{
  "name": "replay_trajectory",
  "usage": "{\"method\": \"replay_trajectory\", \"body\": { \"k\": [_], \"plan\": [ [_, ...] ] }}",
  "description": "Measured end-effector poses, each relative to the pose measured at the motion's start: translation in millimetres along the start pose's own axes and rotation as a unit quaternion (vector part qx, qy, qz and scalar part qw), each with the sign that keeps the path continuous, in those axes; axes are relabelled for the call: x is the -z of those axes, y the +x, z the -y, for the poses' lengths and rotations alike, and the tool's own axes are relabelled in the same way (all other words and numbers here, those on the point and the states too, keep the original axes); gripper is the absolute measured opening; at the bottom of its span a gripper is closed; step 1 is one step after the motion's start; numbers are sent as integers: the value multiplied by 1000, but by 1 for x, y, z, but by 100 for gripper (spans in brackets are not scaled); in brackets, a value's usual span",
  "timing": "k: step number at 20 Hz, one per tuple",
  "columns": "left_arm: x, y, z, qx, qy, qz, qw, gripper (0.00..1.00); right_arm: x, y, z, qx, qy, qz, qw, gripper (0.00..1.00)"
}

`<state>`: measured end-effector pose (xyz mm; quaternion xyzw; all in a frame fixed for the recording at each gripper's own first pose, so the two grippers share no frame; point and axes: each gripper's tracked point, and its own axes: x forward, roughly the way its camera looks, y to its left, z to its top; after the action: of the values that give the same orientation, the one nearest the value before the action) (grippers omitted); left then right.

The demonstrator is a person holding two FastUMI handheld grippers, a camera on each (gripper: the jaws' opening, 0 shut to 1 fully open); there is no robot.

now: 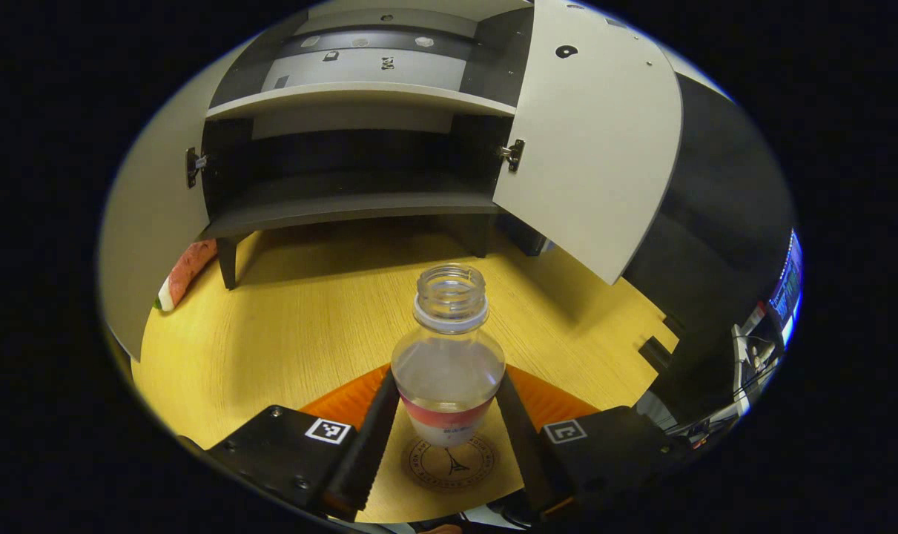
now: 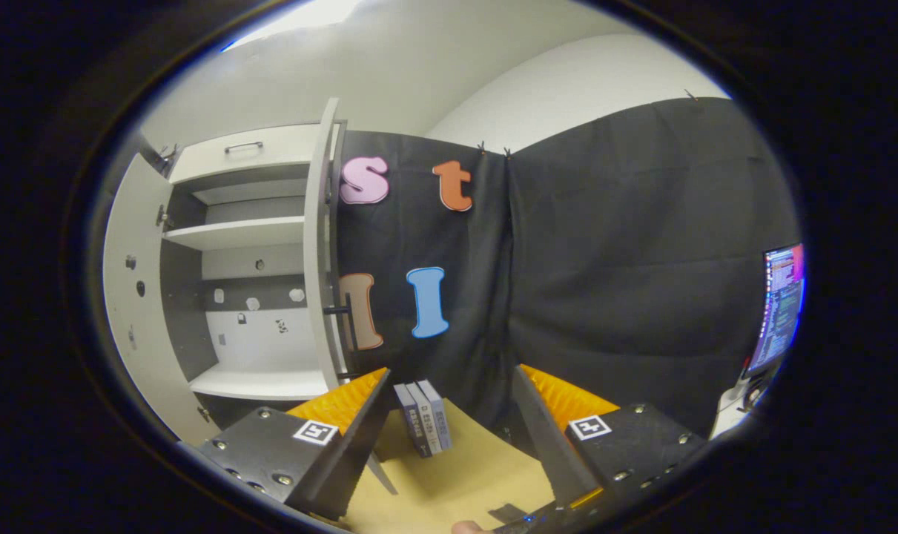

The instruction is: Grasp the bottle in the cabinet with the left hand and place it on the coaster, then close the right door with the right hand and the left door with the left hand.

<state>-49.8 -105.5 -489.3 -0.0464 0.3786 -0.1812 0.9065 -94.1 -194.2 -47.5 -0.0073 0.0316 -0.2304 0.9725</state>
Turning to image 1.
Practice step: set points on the black backdrop cloth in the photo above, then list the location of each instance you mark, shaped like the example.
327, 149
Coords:
715, 208

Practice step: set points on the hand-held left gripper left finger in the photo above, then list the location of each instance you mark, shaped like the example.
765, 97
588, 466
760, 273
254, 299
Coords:
363, 445

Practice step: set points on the red and white object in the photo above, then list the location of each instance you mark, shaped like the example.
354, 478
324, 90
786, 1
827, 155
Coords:
187, 271

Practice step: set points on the white cabinet shelf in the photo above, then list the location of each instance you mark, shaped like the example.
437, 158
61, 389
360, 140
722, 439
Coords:
360, 95

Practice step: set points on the black table clamp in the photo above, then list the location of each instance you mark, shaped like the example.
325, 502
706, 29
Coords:
655, 354

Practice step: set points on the round brown coaster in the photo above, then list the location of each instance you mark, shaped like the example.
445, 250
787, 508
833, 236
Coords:
434, 475

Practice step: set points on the metal door hinge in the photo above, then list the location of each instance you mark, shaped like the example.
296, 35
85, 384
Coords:
513, 153
193, 165

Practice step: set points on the clear plastic bottle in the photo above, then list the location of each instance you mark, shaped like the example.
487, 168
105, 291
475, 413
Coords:
448, 371

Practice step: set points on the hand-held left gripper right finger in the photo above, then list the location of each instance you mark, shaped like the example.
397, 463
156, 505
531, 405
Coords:
524, 445

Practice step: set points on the white and grey cabinet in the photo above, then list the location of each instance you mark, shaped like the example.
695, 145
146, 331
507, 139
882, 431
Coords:
345, 215

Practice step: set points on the computer monitor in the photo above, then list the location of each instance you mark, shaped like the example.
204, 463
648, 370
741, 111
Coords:
788, 289

